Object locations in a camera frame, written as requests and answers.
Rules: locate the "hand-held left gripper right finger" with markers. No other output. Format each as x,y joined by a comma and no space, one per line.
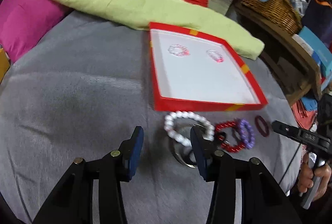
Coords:
201,156

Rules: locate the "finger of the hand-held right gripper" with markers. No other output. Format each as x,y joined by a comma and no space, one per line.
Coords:
288,132

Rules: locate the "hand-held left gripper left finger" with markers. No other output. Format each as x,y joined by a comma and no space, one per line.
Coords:
134,154

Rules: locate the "silver metal bangle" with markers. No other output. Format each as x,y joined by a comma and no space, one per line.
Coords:
174,151

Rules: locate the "red cardboard box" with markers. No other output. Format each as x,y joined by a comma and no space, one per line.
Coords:
197,78

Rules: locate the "person's right hand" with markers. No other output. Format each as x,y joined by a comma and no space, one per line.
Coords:
304,180

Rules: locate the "salmon red cloth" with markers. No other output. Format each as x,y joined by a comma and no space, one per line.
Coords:
302,115

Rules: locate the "blue book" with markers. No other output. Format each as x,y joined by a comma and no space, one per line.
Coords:
315,45

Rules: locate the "wooden shelf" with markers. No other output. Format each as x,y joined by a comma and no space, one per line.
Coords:
285,42

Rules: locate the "grey blanket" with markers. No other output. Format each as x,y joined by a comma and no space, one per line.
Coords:
77,84

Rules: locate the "wicker basket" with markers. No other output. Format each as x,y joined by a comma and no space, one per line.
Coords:
272,6

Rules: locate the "light green pillow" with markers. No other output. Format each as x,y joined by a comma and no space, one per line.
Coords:
116,1

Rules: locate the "magenta pillow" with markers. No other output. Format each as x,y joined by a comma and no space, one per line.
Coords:
26,19

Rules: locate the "yellow wooden frame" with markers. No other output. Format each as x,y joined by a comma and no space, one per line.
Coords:
4,65

